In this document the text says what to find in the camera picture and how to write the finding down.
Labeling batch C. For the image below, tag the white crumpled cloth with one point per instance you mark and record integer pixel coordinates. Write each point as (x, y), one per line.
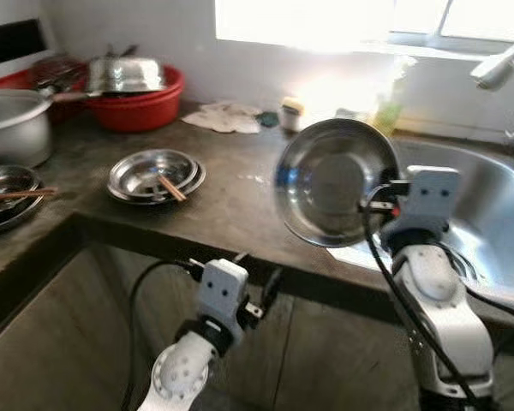
(223, 118)

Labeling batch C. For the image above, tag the dish soap pump bottle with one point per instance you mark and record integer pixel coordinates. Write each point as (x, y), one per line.
(387, 116)

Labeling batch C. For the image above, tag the gooseneck faucet with spray head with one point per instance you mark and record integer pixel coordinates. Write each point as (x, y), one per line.
(497, 68)

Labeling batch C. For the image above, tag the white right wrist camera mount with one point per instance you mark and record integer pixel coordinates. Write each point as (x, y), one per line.
(433, 197)

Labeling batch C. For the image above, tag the small white bowl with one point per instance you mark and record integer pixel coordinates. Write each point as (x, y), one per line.
(289, 122)

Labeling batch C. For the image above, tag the wooden chopstick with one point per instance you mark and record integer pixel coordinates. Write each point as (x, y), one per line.
(171, 188)
(26, 194)

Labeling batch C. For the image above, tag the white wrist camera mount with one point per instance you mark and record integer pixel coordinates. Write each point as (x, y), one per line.
(221, 291)
(433, 197)

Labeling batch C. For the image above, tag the stainless steel double sink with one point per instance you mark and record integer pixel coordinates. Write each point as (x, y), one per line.
(497, 188)

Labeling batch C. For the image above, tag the grey window frame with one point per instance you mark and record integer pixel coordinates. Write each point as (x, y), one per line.
(420, 38)

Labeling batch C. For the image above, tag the green scouring pad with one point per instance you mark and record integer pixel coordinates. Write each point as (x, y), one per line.
(268, 120)

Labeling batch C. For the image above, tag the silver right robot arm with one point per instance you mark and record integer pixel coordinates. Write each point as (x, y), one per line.
(437, 291)

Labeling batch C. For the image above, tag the shallow steel bowl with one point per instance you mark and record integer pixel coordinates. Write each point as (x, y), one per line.
(137, 175)
(4, 178)
(325, 180)

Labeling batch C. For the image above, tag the yellow sponge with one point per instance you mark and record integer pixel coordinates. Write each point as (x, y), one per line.
(292, 104)

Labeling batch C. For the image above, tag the red plastic basin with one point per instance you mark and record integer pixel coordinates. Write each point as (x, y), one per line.
(137, 111)

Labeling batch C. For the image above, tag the domed steel lid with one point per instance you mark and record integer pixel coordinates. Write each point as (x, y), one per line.
(124, 75)

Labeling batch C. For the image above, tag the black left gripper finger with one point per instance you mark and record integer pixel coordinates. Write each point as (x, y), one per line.
(241, 258)
(271, 288)

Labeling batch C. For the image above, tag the wooden counter cabinet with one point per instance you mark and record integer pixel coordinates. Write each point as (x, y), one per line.
(325, 342)

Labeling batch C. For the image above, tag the aluminium cooking pot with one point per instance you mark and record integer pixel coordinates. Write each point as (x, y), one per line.
(17, 133)

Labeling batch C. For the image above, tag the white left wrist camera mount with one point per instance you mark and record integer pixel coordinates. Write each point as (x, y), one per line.
(221, 291)

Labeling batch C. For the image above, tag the red plastic basket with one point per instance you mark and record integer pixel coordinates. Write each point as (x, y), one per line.
(4, 81)

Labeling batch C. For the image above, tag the steel plate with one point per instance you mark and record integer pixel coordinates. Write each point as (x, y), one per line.
(200, 181)
(17, 224)

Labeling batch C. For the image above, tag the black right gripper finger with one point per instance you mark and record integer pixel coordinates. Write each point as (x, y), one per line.
(384, 206)
(397, 183)

